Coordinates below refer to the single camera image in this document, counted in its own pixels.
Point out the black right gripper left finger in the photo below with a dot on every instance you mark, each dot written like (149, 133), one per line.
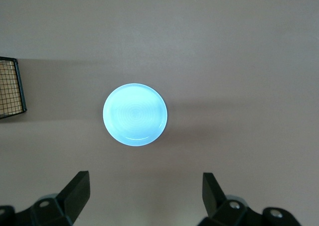
(74, 196)

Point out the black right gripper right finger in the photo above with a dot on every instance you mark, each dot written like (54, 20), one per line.
(211, 196)

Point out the light blue round plate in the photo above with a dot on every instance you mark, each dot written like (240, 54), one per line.
(134, 115)

